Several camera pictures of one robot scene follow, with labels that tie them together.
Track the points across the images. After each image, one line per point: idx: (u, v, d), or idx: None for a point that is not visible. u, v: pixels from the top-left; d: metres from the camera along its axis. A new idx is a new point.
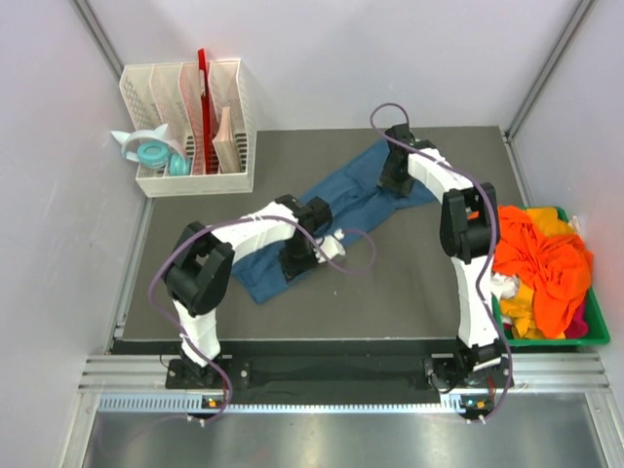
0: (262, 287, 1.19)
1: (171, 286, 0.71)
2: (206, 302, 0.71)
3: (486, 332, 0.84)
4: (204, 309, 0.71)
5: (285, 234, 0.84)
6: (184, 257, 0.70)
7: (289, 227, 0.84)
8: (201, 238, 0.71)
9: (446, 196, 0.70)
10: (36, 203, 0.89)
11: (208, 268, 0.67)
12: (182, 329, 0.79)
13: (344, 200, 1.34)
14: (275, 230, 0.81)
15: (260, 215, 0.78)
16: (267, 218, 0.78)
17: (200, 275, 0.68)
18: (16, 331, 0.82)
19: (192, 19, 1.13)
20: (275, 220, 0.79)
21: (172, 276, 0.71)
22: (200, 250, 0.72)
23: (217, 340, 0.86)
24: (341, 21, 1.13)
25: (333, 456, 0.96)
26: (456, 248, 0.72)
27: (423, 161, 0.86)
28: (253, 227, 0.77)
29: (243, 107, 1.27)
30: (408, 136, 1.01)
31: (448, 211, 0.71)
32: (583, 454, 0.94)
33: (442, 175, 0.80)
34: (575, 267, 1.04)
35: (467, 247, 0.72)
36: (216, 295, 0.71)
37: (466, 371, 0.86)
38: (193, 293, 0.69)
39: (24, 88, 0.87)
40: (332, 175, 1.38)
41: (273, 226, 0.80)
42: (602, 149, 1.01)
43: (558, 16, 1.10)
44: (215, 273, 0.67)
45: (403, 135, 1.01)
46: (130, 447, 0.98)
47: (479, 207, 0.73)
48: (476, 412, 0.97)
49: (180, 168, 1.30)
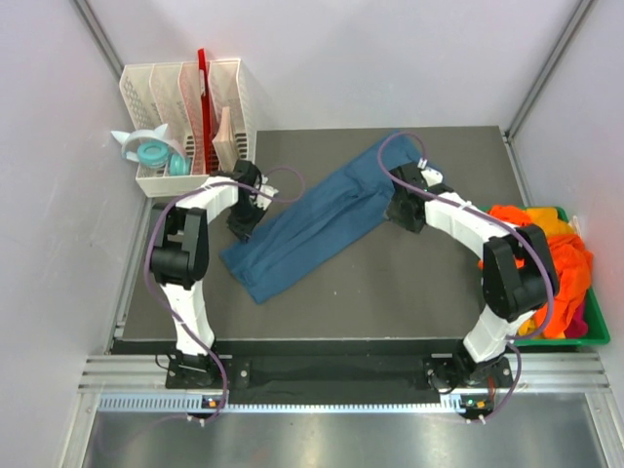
0: (262, 286, 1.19)
1: (160, 269, 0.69)
2: (199, 269, 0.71)
3: (498, 352, 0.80)
4: (200, 276, 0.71)
5: (231, 199, 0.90)
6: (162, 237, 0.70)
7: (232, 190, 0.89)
8: (169, 214, 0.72)
9: (489, 248, 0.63)
10: (36, 203, 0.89)
11: (191, 232, 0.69)
12: (176, 315, 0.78)
13: (344, 200, 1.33)
14: (224, 194, 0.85)
15: (209, 185, 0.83)
16: (217, 184, 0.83)
17: (185, 242, 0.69)
18: (15, 331, 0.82)
19: (192, 18, 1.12)
20: (221, 186, 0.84)
21: (157, 259, 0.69)
22: (171, 227, 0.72)
23: (211, 329, 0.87)
24: (341, 21, 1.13)
25: (334, 456, 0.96)
26: (510, 307, 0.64)
27: (445, 207, 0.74)
28: (208, 193, 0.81)
29: (244, 107, 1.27)
30: (419, 177, 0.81)
31: (494, 264, 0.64)
32: (584, 454, 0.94)
33: (473, 223, 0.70)
34: (575, 267, 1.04)
35: (523, 304, 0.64)
36: (204, 260, 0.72)
37: (467, 373, 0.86)
38: (186, 262, 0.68)
39: (23, 88, 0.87)
40: (332, 175, 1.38)
41: (223, 190, 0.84)
42: (602, 150, 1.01)
43: (558, 16, 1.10)
44: (199, 234, 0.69)
45: (411, 177, 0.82)
46: (130, 448, 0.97)
47: (525, 254, 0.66)
48: (476, 412, 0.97)
49: (180, 168, 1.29)
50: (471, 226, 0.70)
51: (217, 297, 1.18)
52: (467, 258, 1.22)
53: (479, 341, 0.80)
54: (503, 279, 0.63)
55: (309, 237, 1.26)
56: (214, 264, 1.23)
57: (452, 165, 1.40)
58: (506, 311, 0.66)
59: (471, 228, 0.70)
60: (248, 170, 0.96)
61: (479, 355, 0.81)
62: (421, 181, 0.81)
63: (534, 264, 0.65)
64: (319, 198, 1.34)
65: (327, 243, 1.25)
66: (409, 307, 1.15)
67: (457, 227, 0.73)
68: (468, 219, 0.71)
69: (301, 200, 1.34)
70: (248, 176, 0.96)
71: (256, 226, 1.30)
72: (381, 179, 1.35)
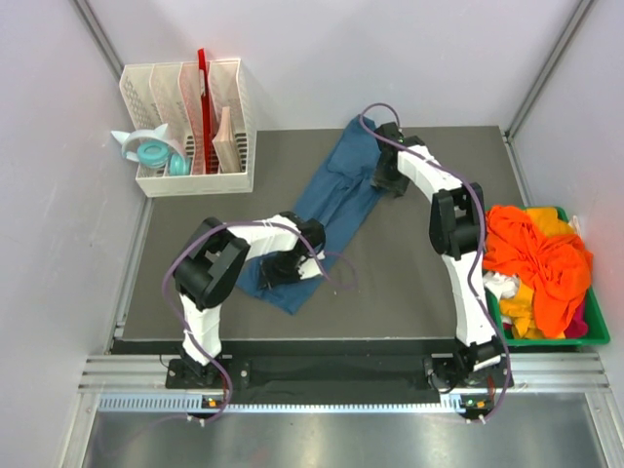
0: (291, 295, 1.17)
1: (181, 279, 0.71)
2: (215, 297, 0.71)
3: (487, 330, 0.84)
4: (213, 303, 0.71)
5: (287, 245, 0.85)
6: (198, 253, 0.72)
7: (291, 240, 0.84)
8: (215, 234, 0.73)
9: (435, 198, 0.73)
10: (36, 203, 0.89)
11: (224, 258, 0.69)
12: (185, 324, 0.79)
13: (336, 194, 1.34)
14: (282, 237, 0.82)
15: (271, 222, 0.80)
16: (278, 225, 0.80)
17: (214, 265, 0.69)
18: (15, 331, 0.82)
19: (192, 18, 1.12)
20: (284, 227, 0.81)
21: (182, 271, 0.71)
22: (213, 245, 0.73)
23: (218, 338, 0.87)
24: (341, 20, 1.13)
25: (334, 456, 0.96)
26: (446, 246, 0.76)
27: (411, 159, 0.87)
28: (265, 230, 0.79)
29: (244, 107, 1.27)
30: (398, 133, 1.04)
31: (436, 211, 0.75)
32: (583, 454, 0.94)
33: (431, 174, 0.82)
34: (576, 267, 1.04)
35: (454, 245, 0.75)
36: (225, 289, 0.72)
37: (466, 371, 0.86)
38: (204, 286, 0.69)
39: (22, 87, 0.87)
40: (318, 176, 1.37)
41: (283, 233, 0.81)
42: (602, 149, 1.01)
43: (558, 15, 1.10)
44: (230, 264, 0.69)
45: (391, 134, 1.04)
46: (130, 447, 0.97)
47: (467, 205, 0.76)
48: (476, 412, 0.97)
49: (180, 168, 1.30)
50: (427, 175, 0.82)
51: None
52: None
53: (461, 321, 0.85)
54: (442, 222, 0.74)
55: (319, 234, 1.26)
56: None
57: (452, 166, 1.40)
58: (447, 251, 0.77)
59: (427, 176, 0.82)
60: (318, 228, 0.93)
61: (466, 334, 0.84)
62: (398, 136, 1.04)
63: (473, 213, 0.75)
64: (318, 197, 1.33)
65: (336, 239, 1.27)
66: (409, 305, 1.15)
67: (418, 175, 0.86)
68: (426, 170, 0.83)
69: (331, 253, 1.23)
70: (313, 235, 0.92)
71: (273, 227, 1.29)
72: (363, 165, 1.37)
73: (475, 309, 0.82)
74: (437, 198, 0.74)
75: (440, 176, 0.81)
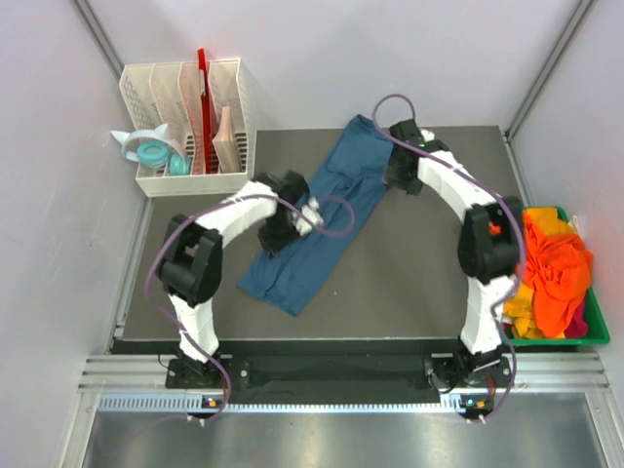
0: (292, 297, 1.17)
1: (168, 280, 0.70)
2: (205, 291, 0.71)
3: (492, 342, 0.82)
4: (204, 296, 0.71)
5: (266, 211, 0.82)
6: (175, 252, 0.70)
7: (267, 204, 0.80)
8: (186, 230, 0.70)
9: (469, 214, 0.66)
10: (36, 203, 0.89)
11: (202, 257, 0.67)
12: (180, 324, 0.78)
13: (337, 195, 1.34)
14: (257, 209, 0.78)
15: (240, 198, 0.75)
16: (248, 199, 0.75)
17: (195, 262, 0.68)
18: (15, 331, 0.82)
19: (192, 18, 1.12)
20: (254, 199, 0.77)
21: (166, 273, 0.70)
22: (188, 241, 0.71)
23: (215, 335, 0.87)
24: (341, 20, 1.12)
25: (334, 456, 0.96)
26: (479, 268, 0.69)
27: (436, 167, 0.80)
28: (236, 210, 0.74)
29: (244, 107, 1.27)
30: (416, 133, 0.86)
31: (470, 229, 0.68)
32: (584, 454, 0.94)
33: (461, 186, 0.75)
34: (576, 267, 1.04)
35: (490, 268, 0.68)
36: (212, 280, 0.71)
37: (466, 371, 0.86)
38: (191, 284, 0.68)
39: (23, 87, 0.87)
40: (319, 177, 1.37)
41: (254, 206, 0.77)
42: (602, 149, 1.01)
43: (558, 15, 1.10)
44: (209, 260, 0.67)
45: (410, 133, 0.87)
46: (130, 447, 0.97)
47: (501, 221, 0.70)
48: (477, 412, 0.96)
49: (180, 168, 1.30)
50: (458, 189, 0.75)
51: (216, 298, 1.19)
52: None
53: (473, 331, 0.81)
54: (478, 242, 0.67)
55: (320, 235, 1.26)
56: None
57: None
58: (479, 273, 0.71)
59: (457, 190, 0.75)
60: (295, 180, 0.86)
61: (472, 344, 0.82)
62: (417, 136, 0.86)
63: (508, 230, 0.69)
64: (316, 197, 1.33)
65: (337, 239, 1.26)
66: (409, 306, 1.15)
67: (444, 187, 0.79)
68: (454, 181, 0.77)
69: (333, 249, 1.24)
70: (292, 187, 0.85)
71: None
72: (363, 165, 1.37)
73: (489, 327, 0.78)
74: (472, 215, 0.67)
75: (470, 189, 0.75)
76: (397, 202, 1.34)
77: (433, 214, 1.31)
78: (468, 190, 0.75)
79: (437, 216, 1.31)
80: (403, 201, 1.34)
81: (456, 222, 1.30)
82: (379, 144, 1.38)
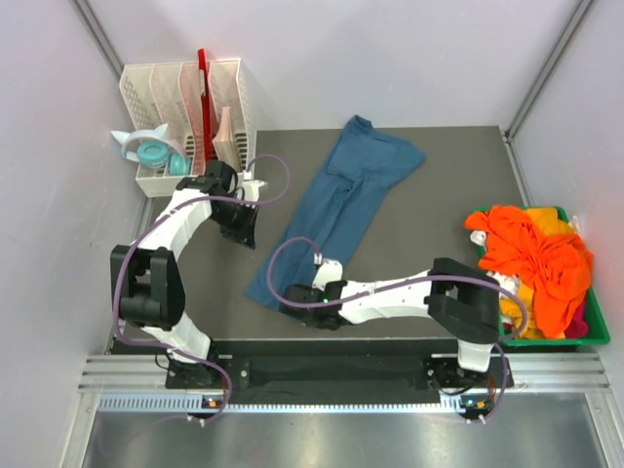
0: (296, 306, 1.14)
1: (133, 315, 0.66)
2: (175, 312, 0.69)
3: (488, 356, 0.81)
4: (176, 317, 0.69)
5: (204, 213, 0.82)
6: (127, 282, 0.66)
7: (204, 204, 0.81)
8: (132, 257, 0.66)
9: (439, 310, 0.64)
10: (37, 203, 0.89)
11: (159, 281, 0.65)
12: (167, 343, 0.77)
13: (337, 197, 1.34)
14: (195, 212, 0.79)
15: (174, 209, 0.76)
16: (182, 208, 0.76)
17: (153, 287, 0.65)
18: (15, 331, 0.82)
19: (192, 18, 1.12)
20: (189, 205, 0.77)
21: (129, 309, 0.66)
22: (136, 269, 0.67)
23: (202, 334, 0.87)
24: (340, 21, 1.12)
25: (334, 457, 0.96)
26: (488, 331, 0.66)
27: (358, 302, 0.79)
28: (172, 222, 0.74)
29: (244, 107, 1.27)
30: (308, 292, 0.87)
31: (450, 319, 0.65)
32: (584, 454, 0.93)
33: (392, 297, 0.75)
34: (575, 267, 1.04)
35: (495, 321, 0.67)
36: (178, 298, 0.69)
37: (480, 379, 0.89)
38: (158, 311, 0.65)
39: (23, 87, 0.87)
40: (319, 180, 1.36)
41: (192, 211, 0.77)
42: (602, 148, 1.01)
43: (558, 16, 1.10)
44: (168, 281, 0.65)
45: (301, 295, 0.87)
46: (130, 447, 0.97)
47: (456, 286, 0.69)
48: (476, 412, 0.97)
49: (180, 168, 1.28)
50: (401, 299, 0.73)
51: (216, 299, 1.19)
52: (467, 259, 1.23)
53: (475, 357, 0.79)
54: (466, 322, 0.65)
55: (324, 241, 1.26)
56: (213, 264, 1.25)
57: (451, 166, 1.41)
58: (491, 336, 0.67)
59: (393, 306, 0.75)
60: (220, 171, 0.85)
61: (481, 364, 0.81)
62: (312, 294, 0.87)
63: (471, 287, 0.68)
64: (314, 198, 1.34)
65: (341, 242, 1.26)
66: None
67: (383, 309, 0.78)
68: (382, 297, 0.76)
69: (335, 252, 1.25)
70: (222, 180, 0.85)
71: (280, 227, 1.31)
72: (363, 167, 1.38)
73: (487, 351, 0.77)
74: (439, 309, 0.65)
75: (403, 295, 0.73)
76: (397, 202, 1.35)
77: (433, 214, 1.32)
78: (400, 297, 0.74)
79: (436, 217, 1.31)
80: (402, 202, 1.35)
81: (455, 222, 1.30)
82: (378, 146, 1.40)
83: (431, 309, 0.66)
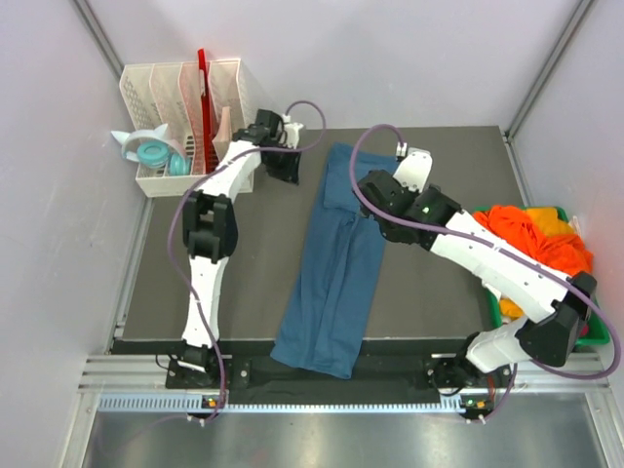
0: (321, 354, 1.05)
1: (194, 244, 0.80)
2: (228, 247, 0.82)
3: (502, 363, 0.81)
4: (230, 250, 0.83)
5: (254, 164, 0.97)
6: (194, 218, 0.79)
7: (255, 154, 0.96)
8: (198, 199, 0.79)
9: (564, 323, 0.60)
10: (36, 203, 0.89)
11: (221, 217, 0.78)
12: (193, 289, 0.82)
13: (343, 233, 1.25)
14: (248, 164, 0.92)
15: (231, 161, 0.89)
16: (238, 161, 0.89)
17: (215, 224, 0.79)
18: (15, 331, 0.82)
19: (192, 18, 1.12)
20: (243, 157, 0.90)
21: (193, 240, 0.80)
22: (200, 210, 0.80)
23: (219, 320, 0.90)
24: (341, 21, 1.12)
25: (333, 456, 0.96)
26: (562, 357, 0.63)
27: (469, 244, 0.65)
28: (230, 170, 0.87)
29: (243, 106, 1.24)
30: (398, 188, 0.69)
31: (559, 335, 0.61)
32: (583, 454, 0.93)
33: (514, 273, 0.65)
34: (575, 268, 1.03)
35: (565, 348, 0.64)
36: (233, 237, 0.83)
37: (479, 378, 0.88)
38: (218, 244, 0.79)
39: (22, 86, 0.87)
40: (317, 219, 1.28)
41: (246, 162, 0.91)
42: (602, 149, 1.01)
43: (557, 16, 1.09)
44: (226, 221, 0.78)
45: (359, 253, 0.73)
46: (131, 447, 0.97)
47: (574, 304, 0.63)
48: (476, 412, 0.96)
49: (180, 168, 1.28)
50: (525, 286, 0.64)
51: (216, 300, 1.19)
52: None
53: (488, 356, 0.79)
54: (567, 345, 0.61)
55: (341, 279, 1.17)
56: None
57: (452, 166, 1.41)
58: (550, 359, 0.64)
59: (504, 277, 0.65)
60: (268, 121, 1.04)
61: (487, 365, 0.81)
62: (401, 194, 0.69)
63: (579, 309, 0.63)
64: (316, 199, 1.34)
65: (360, 274, 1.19)
66: (409, 306, 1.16)
67: (482, 266, 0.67)
68: (503, 262, 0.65)
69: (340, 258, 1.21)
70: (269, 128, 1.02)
71: (281, 226, 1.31)
72: None
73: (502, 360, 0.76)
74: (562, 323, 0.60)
75: (526, 278, 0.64)
76: None
77: None
78: (522, 279, 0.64)
79: None
80: None
81: None
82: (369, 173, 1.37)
83: (555, 318, 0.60)
